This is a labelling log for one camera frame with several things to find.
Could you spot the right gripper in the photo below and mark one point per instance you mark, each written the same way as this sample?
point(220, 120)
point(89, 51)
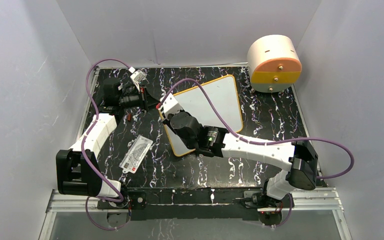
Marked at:
point(169, 117)

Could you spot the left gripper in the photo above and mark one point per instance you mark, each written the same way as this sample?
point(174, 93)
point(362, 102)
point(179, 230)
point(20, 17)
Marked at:
point(151, 102)

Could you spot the yellow framed whiteboard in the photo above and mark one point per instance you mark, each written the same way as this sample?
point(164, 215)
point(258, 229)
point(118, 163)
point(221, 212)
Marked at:
point(223, 93)

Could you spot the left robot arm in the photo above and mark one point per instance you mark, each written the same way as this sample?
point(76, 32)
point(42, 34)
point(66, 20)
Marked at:
point(77, 169)

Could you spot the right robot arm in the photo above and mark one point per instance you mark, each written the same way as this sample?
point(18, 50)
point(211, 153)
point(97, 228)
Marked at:
point(296, 159)

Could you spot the flat packaged ruler set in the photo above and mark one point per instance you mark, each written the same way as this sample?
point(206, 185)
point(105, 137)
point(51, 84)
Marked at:
point(135, 155)

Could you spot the round three drawer cabinet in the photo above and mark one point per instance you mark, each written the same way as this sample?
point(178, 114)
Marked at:
point(273, 64)

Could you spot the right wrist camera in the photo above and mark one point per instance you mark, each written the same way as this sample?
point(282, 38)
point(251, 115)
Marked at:
point(170, 106)

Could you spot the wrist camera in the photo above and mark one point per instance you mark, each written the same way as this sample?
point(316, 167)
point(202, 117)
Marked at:
point(170, 106)
point(136, 76)

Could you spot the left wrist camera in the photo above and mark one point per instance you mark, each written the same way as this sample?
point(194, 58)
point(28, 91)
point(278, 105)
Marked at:
point(136, 76)

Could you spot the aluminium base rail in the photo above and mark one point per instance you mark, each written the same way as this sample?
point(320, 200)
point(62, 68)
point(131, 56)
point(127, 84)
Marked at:
point(321, 198)

